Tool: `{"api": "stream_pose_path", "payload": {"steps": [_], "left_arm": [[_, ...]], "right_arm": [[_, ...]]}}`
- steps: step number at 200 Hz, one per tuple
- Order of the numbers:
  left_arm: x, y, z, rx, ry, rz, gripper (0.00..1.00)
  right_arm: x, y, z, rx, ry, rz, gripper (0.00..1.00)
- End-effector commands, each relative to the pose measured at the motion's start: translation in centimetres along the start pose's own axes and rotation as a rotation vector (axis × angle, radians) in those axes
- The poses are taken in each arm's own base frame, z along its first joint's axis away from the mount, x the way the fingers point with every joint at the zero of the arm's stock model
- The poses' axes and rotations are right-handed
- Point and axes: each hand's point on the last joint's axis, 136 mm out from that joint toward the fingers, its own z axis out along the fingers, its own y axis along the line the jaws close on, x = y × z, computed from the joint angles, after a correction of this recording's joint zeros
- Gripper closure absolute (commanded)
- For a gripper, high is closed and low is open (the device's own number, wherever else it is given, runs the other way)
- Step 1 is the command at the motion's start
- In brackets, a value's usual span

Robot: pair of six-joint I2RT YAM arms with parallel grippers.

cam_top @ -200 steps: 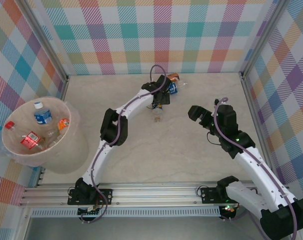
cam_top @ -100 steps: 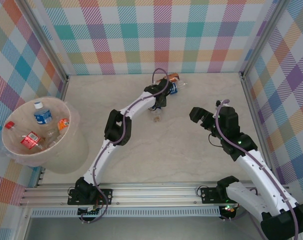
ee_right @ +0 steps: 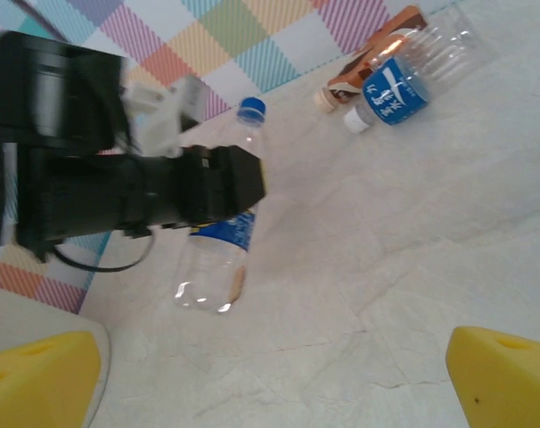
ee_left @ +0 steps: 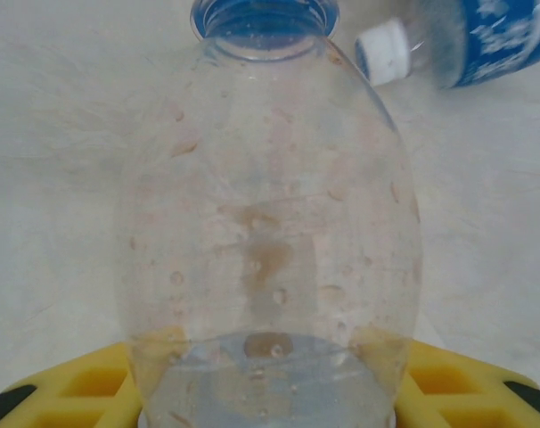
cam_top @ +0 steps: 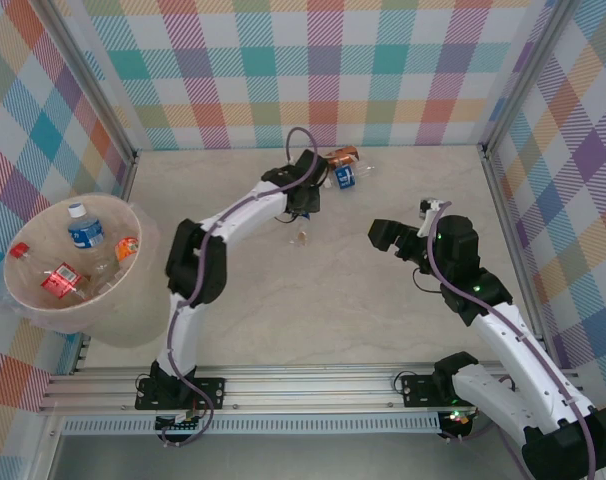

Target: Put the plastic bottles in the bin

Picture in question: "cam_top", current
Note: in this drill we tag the copper brown label bottle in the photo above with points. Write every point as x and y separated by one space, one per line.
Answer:
343 156

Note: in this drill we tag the blue label white cap bottle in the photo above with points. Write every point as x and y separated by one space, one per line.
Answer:
87 235

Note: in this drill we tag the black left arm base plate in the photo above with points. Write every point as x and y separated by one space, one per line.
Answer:
210 392

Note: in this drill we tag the red label red cap bottle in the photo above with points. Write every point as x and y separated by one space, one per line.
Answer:
60 282

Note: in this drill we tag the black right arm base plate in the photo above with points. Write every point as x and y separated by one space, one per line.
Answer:
418 390

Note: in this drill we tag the clear bottle square blue label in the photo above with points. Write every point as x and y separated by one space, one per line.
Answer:
344 176

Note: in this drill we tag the round beige bin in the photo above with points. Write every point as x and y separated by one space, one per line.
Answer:
43 235

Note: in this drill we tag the orange label orange cap bottle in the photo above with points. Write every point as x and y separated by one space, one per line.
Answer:
127 248

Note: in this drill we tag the aluminium mounting rail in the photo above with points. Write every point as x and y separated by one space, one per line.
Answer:
308 387

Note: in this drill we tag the clear plastic bin liner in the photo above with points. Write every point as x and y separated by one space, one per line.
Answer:
13 310

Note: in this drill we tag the aluminium corner post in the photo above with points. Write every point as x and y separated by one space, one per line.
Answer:
533 65
83 65

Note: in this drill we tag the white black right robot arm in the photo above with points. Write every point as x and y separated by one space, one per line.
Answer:
523 350

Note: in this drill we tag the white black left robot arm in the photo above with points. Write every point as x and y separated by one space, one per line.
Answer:
243 212

